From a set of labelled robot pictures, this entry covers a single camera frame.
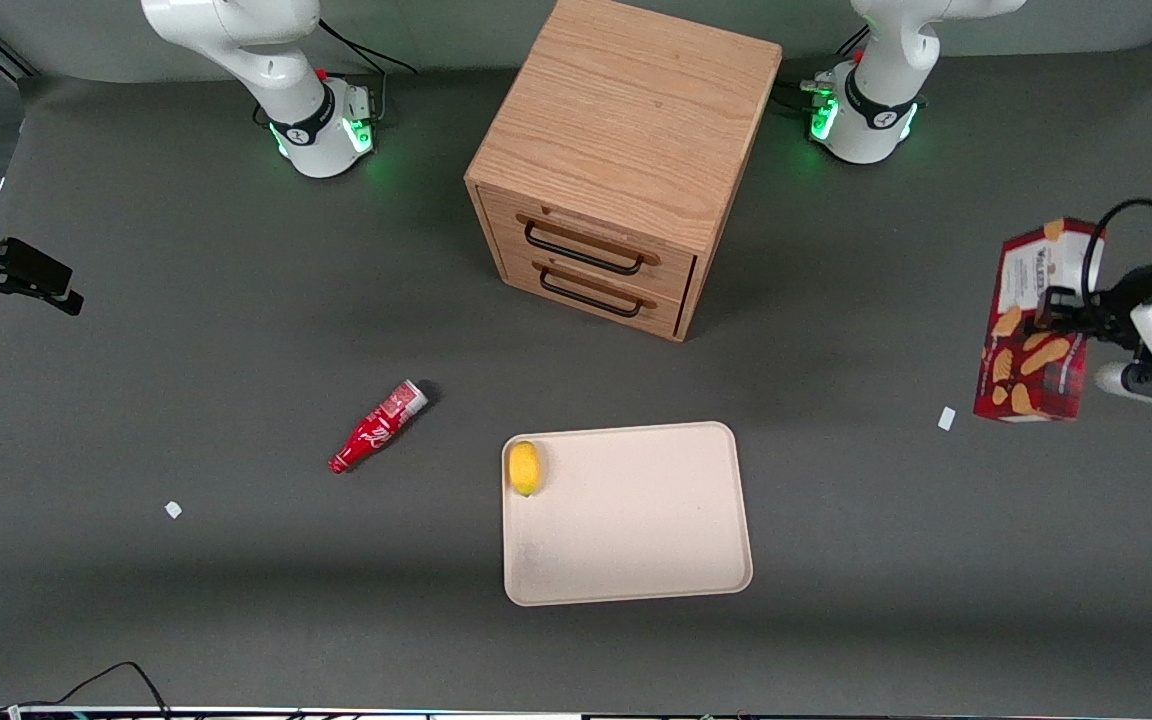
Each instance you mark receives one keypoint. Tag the oak wooden drawer cabinet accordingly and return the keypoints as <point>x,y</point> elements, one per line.
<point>626,110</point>

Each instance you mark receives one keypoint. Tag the yellow lemon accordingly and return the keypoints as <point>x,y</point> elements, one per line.
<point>524,468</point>

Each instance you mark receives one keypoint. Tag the beige plastic tray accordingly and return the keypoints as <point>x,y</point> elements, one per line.
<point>636,520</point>

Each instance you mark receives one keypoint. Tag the red cola bottle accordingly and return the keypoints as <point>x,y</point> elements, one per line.
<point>373,432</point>

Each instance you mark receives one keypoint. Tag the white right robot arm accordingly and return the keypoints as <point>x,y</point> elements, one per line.
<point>266,60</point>

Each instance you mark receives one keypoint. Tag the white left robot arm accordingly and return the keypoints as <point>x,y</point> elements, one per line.
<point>886,100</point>

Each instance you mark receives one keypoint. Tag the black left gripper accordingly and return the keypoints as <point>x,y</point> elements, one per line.
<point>1104,316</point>

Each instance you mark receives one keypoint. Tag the red cookie box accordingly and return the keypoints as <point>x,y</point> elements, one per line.
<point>1021,390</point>

